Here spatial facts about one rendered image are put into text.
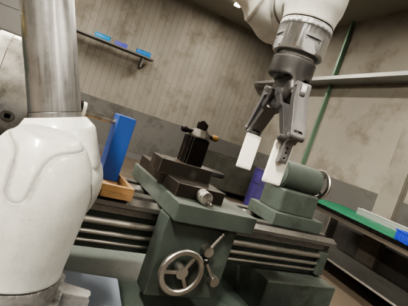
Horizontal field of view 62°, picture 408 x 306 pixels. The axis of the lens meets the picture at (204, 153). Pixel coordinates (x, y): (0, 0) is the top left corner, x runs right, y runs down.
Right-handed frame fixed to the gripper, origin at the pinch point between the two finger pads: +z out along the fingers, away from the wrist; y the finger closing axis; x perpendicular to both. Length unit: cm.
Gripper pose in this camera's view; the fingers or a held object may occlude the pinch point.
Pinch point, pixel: (257, 169)
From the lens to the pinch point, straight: 60.5
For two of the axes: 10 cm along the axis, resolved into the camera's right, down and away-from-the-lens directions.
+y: 2.1, 1.3, -9.7
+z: -3.2, 9.5, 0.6
